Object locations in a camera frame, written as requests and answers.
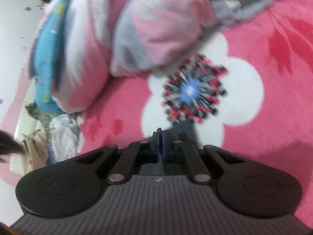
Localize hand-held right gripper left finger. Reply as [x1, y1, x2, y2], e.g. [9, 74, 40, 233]
[73, 127, 162, 184]

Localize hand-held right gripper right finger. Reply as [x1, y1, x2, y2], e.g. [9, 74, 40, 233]
[161, 131, 247, 184]

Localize dark grey garment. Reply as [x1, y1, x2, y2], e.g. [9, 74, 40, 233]
[139, 121, 196, 177]

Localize white shirt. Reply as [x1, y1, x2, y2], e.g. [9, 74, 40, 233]
[50, 114, 85, 158]

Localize light blue garment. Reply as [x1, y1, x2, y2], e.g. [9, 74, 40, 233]
[46, 132, 81, 165]

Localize pink floral blanket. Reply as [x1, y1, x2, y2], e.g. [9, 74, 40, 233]
[0, 0, 313, 221]

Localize pink and blue quilt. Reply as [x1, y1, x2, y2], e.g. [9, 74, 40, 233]
[29, 0, 292, 114]

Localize green patterned cloth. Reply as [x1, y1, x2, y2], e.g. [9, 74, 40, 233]
[26, 103, 53, 133]

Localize dark hair strand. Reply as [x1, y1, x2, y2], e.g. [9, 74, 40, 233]
[0, 130, 23, 163]

